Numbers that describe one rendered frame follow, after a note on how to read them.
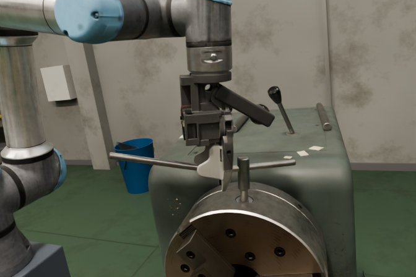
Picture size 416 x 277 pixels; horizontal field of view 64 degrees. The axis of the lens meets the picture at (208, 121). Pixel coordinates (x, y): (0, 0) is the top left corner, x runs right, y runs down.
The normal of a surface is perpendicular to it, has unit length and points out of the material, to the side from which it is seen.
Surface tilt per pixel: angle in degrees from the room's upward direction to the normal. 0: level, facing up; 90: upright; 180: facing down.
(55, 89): 90
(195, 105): 93
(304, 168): 35
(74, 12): 90
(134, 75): 90
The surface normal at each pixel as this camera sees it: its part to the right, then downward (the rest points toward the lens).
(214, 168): 0.15, 0.20
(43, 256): -0.14, -0.96
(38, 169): 0.74, 0.21
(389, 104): -0.37, 0.26
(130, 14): 0.91, 0.13
